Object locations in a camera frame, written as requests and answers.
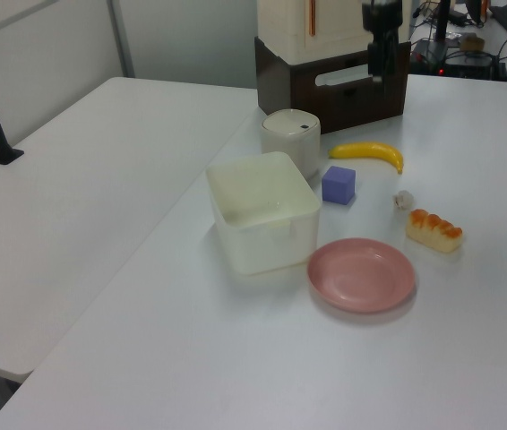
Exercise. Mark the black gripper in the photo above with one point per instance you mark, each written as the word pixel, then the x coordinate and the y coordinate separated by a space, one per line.
pixel 381 18

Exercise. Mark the orange glazed bread loaf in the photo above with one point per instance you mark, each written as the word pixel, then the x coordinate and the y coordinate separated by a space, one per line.
pixel 432 233

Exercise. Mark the black upright stand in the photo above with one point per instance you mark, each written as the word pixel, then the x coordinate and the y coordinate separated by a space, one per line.
pixel 441 22

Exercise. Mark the yellow banana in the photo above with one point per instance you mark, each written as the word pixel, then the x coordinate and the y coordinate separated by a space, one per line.
pixel 365 150

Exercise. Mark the small cardboard box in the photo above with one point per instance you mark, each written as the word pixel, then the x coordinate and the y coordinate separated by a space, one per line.
pixel 472 43

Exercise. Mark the brown drawer cabinet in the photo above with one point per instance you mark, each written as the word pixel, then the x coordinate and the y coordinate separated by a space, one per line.
pixel 289 89

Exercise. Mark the cream toy fridge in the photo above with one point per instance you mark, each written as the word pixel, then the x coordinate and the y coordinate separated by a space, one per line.
pixel 280 27

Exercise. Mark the white lidded trash bin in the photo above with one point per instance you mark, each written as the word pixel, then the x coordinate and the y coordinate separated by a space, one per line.
pixel 289 148

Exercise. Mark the purple cube block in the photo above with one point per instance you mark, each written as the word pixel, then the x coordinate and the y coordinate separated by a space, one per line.
pixel 337 186

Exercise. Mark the crumpled white paper ball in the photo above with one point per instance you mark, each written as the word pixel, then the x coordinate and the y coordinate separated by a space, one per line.
pixel 403 200

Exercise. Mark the pink round plate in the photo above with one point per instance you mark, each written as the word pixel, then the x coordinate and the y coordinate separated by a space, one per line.
pixel 361 273

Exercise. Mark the cream open plastic box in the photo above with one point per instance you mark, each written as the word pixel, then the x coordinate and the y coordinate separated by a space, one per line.
pixel 262 251

